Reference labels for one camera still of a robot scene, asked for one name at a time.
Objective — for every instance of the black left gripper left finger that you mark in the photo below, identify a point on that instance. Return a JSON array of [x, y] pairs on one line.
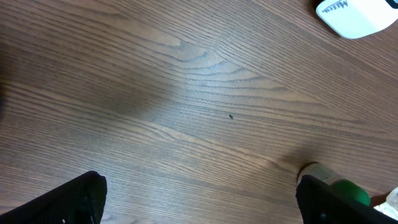
[[80, 200]]

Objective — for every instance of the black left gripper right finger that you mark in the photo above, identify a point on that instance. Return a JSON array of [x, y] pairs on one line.
[[319, 203]]

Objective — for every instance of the green lid seasoning jar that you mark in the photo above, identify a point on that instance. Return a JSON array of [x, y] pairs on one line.
[[334, 180]]

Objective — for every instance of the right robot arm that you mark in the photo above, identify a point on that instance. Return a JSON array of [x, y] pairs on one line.
[[386, 204]]

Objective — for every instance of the white barcode scanner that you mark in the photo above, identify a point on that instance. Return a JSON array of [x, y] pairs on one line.
[[353, 19]]

